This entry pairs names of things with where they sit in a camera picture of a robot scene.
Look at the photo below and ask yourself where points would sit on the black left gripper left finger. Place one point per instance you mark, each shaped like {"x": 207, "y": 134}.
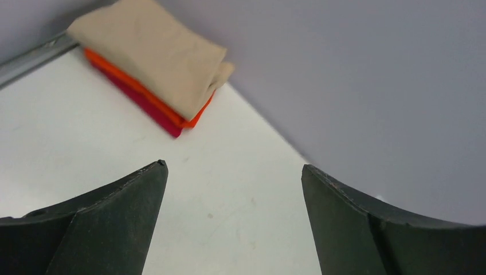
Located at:
{"x": 105, "y": 231}

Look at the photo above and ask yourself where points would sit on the crimson folded t shirt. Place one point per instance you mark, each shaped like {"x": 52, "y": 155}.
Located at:
{"x": 148, "y": 108}

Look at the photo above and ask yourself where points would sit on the orange folded t shirt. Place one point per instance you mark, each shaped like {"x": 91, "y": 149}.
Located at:
{"x": 177, "y": 119}

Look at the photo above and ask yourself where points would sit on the beige folded t shirt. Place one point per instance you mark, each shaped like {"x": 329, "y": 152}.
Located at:
{"x": 145, "y": 41}

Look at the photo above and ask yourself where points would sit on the aluminium table edge rail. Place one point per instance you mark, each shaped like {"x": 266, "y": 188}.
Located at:
{"x": 23, "y": 64}

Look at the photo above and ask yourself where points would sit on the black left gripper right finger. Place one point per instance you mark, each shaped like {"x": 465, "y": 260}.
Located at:
{"x": 355, "y": 233}

